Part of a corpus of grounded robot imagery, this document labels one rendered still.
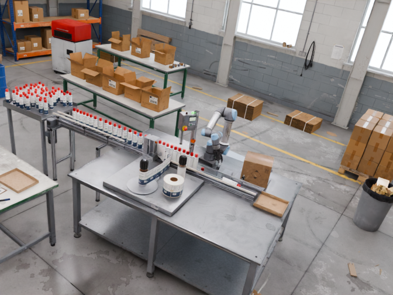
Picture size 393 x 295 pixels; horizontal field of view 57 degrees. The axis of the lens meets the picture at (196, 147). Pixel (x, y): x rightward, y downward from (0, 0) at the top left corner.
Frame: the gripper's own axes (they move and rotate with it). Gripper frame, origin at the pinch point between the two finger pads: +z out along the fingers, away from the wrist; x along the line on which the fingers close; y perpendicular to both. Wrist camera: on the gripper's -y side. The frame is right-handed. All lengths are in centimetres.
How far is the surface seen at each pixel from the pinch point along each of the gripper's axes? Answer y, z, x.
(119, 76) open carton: -162, -78, -250
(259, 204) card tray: 8, 37, 42
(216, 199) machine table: 28.5, 24.9, 5.1
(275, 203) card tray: -5, 42, 55
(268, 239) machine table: 52, 45, 65
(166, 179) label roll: 56, -8, -30
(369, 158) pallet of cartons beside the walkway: -289, 109, 120
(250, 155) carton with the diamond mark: -31.1, 0.5, 22.0
